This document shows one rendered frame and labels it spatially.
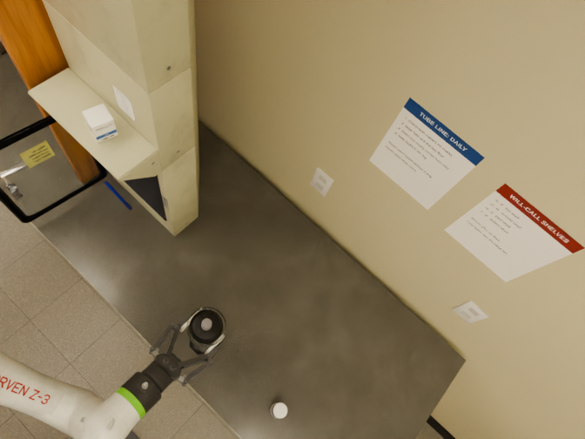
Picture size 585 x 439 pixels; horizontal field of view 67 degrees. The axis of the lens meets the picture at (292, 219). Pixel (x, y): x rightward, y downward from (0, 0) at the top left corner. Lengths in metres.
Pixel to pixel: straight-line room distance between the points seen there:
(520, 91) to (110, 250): 1.28
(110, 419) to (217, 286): 0.57
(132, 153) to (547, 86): 0.85
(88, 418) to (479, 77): 1.11
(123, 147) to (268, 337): 0.78
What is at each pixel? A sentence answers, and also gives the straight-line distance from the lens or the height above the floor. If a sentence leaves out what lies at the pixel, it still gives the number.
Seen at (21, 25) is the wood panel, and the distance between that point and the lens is 1.21.
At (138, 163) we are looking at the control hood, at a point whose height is 1.51.
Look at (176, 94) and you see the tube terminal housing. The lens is 0.99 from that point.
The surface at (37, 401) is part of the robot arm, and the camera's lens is 1.22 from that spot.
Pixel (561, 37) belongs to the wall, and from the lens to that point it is 0.87.
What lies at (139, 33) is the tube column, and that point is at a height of 1.86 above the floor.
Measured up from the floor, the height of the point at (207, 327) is 1.21.
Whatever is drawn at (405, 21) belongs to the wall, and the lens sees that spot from 0.98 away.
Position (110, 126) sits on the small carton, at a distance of 1.09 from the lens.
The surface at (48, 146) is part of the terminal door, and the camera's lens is 1.42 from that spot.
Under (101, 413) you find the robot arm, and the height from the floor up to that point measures 1.27.
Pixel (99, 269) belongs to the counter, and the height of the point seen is 0.94.
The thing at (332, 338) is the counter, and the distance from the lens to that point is 1.57.
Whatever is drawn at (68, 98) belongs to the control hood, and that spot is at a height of 1.51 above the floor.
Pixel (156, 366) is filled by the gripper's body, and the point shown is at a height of 1.21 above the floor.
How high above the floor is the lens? 2.44
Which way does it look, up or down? 65 degrees down
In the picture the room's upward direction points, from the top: 24 degrees clockwise
